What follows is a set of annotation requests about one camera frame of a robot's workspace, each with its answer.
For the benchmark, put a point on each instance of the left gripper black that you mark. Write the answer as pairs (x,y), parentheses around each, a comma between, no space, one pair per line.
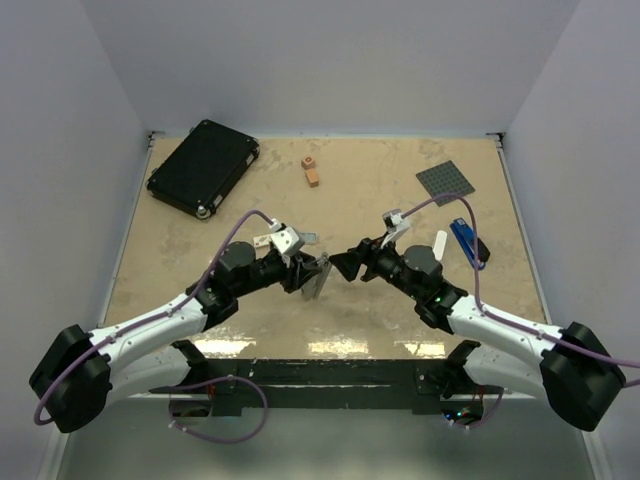
(295,276)

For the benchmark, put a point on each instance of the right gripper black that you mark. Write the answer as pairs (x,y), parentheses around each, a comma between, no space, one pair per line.
(368,254)

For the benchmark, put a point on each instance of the grey metal stapler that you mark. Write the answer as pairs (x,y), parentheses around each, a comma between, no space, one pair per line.
(317,280)

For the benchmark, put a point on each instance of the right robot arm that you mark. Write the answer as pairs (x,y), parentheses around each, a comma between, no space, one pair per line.
(567,367)

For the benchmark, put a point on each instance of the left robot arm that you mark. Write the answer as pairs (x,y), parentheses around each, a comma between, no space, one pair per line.
(84,372)

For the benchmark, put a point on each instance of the blue stapler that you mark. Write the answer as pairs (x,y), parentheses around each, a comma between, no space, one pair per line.
(464,235)

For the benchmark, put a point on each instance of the plain wooden block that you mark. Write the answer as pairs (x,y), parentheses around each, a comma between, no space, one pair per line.
(312,178)

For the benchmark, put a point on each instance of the wooden cube with circle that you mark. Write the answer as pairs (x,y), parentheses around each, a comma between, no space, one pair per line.
(308,163)

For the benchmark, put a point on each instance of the grey studded baseplate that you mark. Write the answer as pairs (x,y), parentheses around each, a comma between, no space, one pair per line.
(444,182)

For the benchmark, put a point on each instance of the black hard case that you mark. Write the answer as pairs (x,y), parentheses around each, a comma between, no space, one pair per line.
(201,172)

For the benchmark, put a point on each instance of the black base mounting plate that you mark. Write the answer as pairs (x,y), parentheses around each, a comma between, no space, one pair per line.
(423,387)

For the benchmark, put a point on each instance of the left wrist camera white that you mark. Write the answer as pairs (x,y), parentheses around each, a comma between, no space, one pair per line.
(287,241)

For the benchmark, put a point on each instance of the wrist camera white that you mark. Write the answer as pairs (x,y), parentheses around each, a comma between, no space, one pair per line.
(396,226)
(287,241)

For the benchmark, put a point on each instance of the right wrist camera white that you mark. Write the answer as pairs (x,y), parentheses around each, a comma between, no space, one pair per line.
(396,226)

